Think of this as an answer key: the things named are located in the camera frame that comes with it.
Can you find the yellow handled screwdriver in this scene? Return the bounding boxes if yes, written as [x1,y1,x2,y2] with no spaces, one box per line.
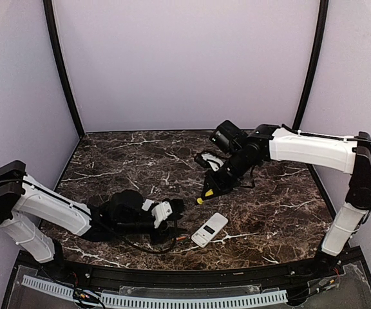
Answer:
[196,189,214,205]

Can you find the white remote control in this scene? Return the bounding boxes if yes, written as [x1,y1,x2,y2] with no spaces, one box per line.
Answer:
[191,212,229,248]

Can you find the grey battery cover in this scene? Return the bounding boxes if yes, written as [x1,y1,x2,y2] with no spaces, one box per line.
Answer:
[142,199,155,212]

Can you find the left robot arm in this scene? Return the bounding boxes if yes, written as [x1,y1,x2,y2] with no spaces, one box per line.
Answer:
[0,160,185,270]

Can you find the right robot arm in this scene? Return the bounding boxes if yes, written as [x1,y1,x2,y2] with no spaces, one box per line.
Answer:
[195,120,371,276]

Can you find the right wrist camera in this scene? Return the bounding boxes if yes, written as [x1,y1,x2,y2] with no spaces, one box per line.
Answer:
[194,151,224,172]

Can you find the black front table rail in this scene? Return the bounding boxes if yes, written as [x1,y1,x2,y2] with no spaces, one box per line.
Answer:
[37,254,347,292]

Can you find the white slotted cable duct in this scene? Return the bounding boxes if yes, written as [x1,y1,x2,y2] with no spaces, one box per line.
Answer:
[21,275,288,308]

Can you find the black frame post right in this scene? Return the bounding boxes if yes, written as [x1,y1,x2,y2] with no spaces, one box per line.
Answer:
[292,0,329,130]

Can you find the black frame post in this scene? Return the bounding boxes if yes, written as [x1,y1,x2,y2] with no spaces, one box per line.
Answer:
[43,0,85,139]
[292,0,329,130]

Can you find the black frame post left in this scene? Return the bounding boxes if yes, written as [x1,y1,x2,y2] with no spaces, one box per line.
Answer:
[43,0,85,139]

